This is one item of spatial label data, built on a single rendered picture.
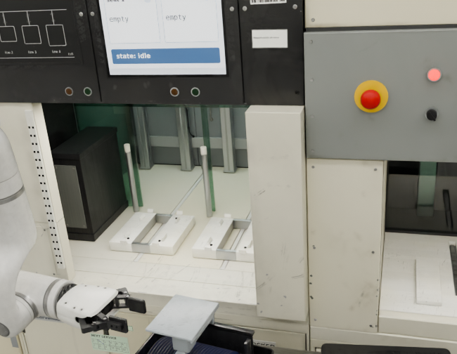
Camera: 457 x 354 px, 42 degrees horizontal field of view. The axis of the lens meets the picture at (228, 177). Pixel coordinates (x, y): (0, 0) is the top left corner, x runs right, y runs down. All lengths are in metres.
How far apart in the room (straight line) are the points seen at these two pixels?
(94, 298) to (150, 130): 1.29
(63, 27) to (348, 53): 0.65
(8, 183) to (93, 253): 0.73
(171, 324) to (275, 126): 0.46
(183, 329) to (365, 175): 0.52
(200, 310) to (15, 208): 0.41
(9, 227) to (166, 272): 0.62
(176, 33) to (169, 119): 1.11
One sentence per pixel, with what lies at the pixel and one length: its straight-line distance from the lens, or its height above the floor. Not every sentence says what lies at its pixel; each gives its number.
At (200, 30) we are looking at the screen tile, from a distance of 1.31.
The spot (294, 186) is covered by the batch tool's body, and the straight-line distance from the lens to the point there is 1.31.
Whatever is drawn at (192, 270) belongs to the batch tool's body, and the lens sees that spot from 1.72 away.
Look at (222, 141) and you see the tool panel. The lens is 2.30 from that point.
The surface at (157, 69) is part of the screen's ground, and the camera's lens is 1.36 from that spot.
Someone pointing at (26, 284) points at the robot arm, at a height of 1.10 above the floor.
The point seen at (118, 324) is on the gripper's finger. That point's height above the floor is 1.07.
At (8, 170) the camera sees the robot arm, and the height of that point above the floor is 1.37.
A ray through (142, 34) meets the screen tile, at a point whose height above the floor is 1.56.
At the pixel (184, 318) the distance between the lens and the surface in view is 1.16.
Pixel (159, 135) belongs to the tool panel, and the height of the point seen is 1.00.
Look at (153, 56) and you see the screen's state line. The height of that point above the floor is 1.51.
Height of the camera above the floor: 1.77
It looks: 23 degrees down
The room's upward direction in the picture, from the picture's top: 4 degrees counter-clockwise
